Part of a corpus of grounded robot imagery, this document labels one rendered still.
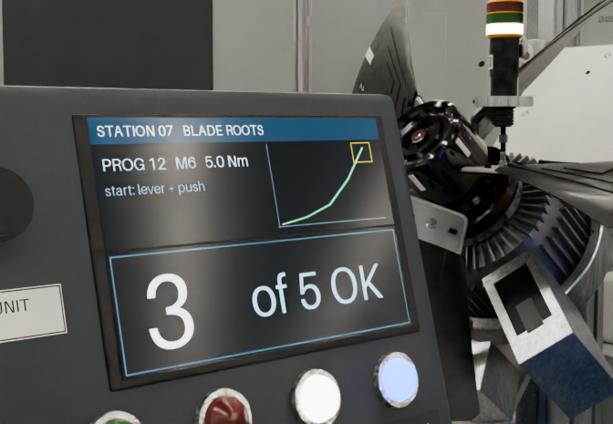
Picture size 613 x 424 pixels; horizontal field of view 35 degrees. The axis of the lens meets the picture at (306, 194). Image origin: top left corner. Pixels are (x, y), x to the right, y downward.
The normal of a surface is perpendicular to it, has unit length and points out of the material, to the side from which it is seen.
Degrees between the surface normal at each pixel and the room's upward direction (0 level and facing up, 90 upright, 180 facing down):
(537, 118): 50
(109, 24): 90
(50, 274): 75
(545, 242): 97
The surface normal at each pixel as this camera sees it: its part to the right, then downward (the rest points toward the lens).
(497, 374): 0.75, -0.18
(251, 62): -0.37, 0.07
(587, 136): -0.59, -0.61
